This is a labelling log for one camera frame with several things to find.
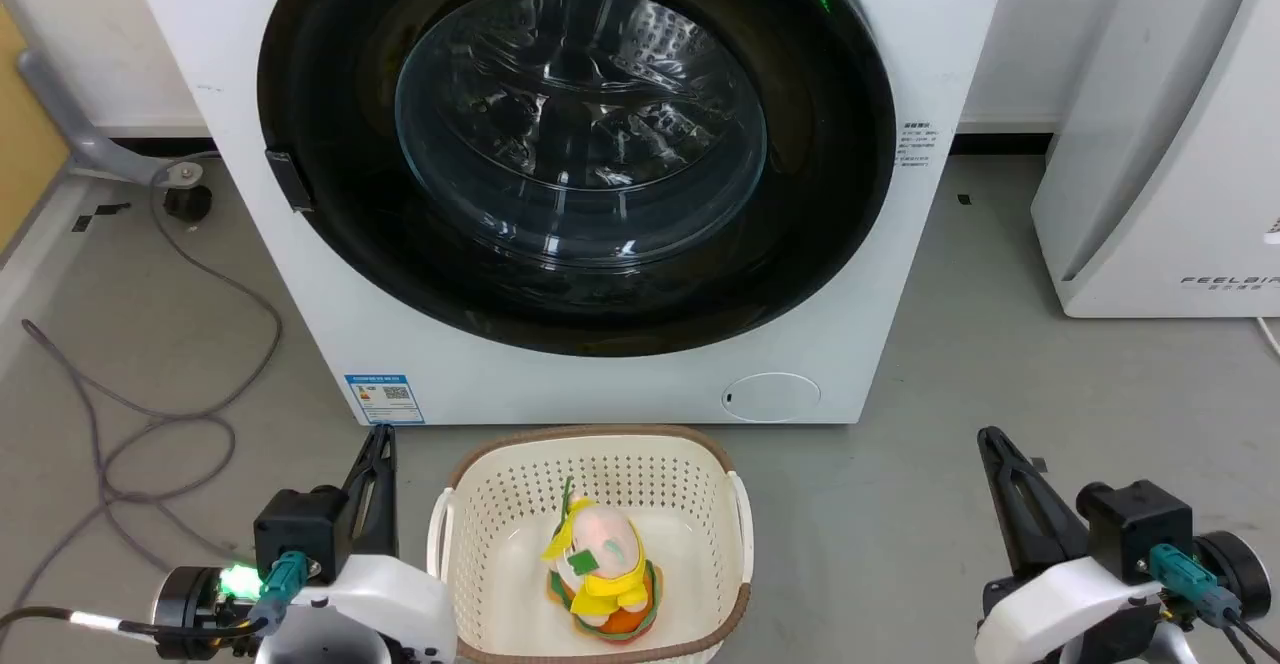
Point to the yellow wooden panel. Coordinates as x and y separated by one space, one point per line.
22 134

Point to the round white filter cover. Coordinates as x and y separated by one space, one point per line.
771 396

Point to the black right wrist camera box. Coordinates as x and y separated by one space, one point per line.
1138 529

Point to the black caster wheel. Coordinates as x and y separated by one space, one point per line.
188 203

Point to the white front-load washing machine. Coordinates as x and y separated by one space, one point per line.
930 34

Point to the grey metal stand leg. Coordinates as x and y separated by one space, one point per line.
75 129

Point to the blue energy label sticker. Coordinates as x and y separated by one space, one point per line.
384 399

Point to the cream perforated laundry basket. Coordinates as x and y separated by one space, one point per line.
500 534

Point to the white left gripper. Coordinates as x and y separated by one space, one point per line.
380 609

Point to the round black glass washer door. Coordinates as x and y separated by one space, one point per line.
580 124

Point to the white air purifier appliance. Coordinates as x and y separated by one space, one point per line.
1160 144

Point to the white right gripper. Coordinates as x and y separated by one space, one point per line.
1060 614

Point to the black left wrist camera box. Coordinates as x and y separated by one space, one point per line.
300 534

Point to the plush doll with yellow scarf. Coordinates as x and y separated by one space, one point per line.
603 569

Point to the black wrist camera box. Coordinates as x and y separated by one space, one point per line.
1138 529
300 534

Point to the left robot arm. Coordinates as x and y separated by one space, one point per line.
195 609

